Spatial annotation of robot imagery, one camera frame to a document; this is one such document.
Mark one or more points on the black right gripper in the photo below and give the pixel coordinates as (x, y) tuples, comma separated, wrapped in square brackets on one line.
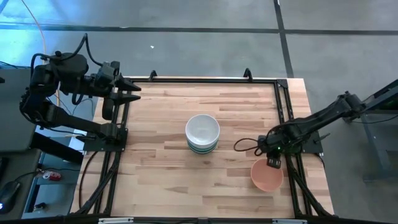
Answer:
[(273, 155)]

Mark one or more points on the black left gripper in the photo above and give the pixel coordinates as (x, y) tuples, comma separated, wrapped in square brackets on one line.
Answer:
[(109, 81)]

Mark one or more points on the peach bowl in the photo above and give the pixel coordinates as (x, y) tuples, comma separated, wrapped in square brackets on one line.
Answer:
[(265, 179)]

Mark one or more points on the dark green bowl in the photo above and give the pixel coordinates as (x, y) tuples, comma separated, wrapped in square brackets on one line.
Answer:
[(202, 152)]

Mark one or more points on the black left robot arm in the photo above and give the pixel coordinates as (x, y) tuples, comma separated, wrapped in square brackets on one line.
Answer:
[(68, 71)]

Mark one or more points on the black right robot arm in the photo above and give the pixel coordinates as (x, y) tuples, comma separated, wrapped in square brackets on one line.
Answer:
[(323, 119)]

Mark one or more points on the black table clamp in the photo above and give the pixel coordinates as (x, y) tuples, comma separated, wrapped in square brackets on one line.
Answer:
[(152, 75), (247, 74)]

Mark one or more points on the grey side table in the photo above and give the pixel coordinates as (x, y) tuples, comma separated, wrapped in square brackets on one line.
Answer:
[(377, 124)]

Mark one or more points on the red and white gadget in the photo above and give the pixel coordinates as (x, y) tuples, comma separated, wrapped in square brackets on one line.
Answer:
[(53, 176)]

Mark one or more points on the dark grey laptop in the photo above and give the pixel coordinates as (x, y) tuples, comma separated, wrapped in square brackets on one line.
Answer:
[(12, 124)]

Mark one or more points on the black computer mouse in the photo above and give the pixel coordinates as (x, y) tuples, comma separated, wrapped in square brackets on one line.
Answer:
[(9, 196)]

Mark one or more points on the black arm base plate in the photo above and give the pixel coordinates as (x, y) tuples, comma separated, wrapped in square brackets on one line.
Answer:
[(312, 147), (102, 146)]

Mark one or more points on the silver mounting bracket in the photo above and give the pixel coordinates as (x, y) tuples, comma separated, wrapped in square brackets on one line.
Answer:
[(115, 221), (289, 221)]

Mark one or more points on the black aluminium table frame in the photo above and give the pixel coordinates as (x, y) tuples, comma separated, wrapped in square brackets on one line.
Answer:
[(202, 80)]

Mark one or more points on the black desk bracket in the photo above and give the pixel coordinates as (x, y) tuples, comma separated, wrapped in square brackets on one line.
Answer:
[(56, 150)]

